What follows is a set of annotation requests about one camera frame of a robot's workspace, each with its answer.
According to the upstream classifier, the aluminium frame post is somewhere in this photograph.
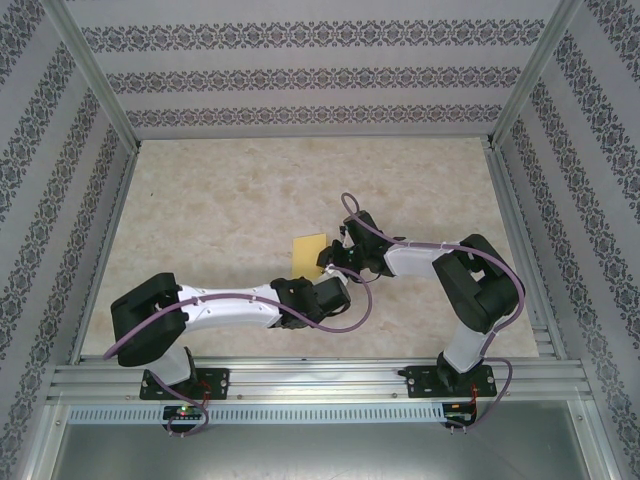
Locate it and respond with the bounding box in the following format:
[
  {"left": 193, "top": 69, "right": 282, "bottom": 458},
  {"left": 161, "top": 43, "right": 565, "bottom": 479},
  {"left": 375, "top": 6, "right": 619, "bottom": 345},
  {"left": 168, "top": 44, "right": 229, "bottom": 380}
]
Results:
[
  {"left": 490, "top": 0, "right": 587, "bottom": 150},
  {"left": 43, "top": 0, "right": 142, "bottom": 151}
]

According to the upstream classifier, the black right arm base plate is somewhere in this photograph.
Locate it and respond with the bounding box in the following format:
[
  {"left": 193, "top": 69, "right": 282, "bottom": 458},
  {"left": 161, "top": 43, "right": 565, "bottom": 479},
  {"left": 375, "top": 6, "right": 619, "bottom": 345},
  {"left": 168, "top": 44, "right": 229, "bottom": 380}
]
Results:
[{"left": 405, "top": 364, "right": 497, "bottom": 400}]

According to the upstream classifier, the narrow aluminium side rail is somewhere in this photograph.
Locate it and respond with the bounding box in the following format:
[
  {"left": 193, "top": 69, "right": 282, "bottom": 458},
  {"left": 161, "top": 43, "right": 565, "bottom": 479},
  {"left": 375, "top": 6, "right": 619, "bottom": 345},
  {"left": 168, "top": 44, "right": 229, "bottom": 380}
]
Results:
[{"left": 69, "top": 147, "right": 144, "bottom": 364}]

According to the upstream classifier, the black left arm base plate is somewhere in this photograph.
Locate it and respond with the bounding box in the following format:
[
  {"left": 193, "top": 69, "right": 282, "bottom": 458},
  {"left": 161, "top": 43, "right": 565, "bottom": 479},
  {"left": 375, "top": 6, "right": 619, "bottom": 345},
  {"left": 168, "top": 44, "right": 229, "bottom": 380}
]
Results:
[{"left": 140, "top": 367, "right": 231, "bottom": 401}]

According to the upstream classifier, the wide aluminium side rail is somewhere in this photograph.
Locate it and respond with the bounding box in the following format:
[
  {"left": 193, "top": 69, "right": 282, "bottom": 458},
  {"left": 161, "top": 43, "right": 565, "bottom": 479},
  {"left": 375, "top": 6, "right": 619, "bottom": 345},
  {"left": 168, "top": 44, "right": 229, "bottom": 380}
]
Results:
[{"left": 483, "top": 142, "right": 571, "bottom": 361}]

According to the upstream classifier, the long aluminium mounting rail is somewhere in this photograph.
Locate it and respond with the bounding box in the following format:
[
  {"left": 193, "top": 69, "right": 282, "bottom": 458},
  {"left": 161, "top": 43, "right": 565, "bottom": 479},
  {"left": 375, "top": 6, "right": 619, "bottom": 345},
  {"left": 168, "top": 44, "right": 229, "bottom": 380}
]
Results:
[{"left": 47, "top": 354, "right": 596, "bottom": 404}]

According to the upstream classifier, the slotted grey cable duct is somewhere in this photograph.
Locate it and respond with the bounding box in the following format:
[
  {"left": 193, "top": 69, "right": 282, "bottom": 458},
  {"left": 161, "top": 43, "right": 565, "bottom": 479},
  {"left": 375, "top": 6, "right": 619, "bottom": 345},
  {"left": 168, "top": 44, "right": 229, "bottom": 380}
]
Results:
[{"left": 67, "top": 402, "right": 446, "bottom": 426}]

